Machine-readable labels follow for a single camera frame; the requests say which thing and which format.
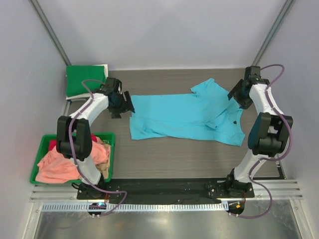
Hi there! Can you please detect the right aluminium frame post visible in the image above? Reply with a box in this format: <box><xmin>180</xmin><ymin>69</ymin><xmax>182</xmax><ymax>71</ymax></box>
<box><xmin>252</xmin><ymin>0</ymin><xmax>296</xmax><ymax>65</ymax></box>

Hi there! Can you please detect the left aluminium frame post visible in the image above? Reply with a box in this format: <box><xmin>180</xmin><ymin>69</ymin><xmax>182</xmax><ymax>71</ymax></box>
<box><xmin>28</xmin><ymin>0</ymin><xmax>71</xmax><ymax>66</ymax></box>

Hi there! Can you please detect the folded cream t shirt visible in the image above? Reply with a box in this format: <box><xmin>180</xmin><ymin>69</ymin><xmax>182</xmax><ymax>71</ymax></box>
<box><xmin>65</xmin><ymin>64</ymin><xmax>109</xmax><ymax>101</ymax></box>

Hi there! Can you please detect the folded grey blue t shirt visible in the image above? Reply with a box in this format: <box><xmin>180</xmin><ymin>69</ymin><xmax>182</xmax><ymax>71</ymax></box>
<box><xmin>66</xmin><ymin>98</ymin><xmax>85</xmax><ymax>102</ymax></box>

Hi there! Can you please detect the green plastic bin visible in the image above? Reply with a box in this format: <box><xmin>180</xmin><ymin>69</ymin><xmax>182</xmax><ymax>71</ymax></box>
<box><xmin>30</xmin><ymin>133</ymin><xmax>115</xmax><ymax>185</ymax></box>

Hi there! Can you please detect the aluminium frame post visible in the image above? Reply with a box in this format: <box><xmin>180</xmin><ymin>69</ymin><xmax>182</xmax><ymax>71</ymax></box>
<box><xmin>28</xmin><ymin>0</ymin><xmax>71</xmax><ymax>66</ymax></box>
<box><xmin>252</xmin><ymin>0</ymin><xmax>296</xmax><ymax>65</ymax></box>

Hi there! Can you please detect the salmon pink t shirt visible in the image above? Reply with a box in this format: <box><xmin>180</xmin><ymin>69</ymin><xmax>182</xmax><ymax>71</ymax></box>
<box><xmin>35</xmin><ymin>141</ymin><xmax>107</xmax><ymax>184</ymax></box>

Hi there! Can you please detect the white slotted cable duct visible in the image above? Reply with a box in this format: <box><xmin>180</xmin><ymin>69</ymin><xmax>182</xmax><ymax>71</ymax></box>
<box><xmin>41</xmin><ymin>202</ymin><xmax>228</xmax><ymax>212</ymax></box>

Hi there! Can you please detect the light blue t shirt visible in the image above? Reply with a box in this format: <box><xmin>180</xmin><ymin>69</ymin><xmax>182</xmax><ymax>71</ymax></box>
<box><xmin>130</xmin><ymin>78</ymin><xmax>245</xmax><ymax>146</ymax></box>

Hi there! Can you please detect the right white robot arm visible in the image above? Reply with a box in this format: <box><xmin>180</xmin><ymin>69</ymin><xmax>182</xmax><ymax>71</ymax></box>
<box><xmin>224</xmin><ymin>66</ymin><xmax>293</xmax><ymax>197</ymax></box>

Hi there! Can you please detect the red t shirt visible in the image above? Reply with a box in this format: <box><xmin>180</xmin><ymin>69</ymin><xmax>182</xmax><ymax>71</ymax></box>
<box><xmin>48</xmin><ymin>134</ymin><xmax>102</xmax><ymax>151</ymax></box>

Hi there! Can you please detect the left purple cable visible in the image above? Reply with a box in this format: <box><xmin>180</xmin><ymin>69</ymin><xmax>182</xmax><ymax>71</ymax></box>
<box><xmin>68</xmin><ymin>79</ymin><xmax>128</xmax><ymax>216</ymax></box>

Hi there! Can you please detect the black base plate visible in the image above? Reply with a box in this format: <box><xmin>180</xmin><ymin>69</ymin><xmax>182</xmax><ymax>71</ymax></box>
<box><xmin>71</xmin><ymin>178</ymin><xmax>255</xmax><ymax>205</ymax></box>

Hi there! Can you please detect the aluminium rail front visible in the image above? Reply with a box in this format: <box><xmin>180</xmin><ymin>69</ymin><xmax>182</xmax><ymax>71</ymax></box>
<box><xmin>29</xmin><ymin>180</ymin><xmax>303</xmax><ymax>203</ymax></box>

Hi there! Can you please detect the beige t shirt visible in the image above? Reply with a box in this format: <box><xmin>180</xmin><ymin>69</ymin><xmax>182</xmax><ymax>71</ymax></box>
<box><xmin>96</xmin><ymin>143</ymin><xmax>111</xmax><ymax>179</ymax></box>

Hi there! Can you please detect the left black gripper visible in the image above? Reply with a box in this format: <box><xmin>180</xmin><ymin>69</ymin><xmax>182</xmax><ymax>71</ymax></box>
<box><xmin>109</xmin><ymin>91</ymin><xmax>135</xmax><ymax>119</ymax></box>

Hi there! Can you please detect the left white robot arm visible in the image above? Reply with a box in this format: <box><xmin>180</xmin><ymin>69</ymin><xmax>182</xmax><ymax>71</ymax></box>
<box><xmin>56</xmin><ymin>77</ymin><xmax>135</xmax><ymax>199</ymax></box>

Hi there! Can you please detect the folded green t shirt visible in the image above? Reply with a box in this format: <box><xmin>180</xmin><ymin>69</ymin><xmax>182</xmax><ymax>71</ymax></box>
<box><xmin>65</xmin><ymin>64</ymin><xmax>106</xmax><ymax>98</ymax></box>

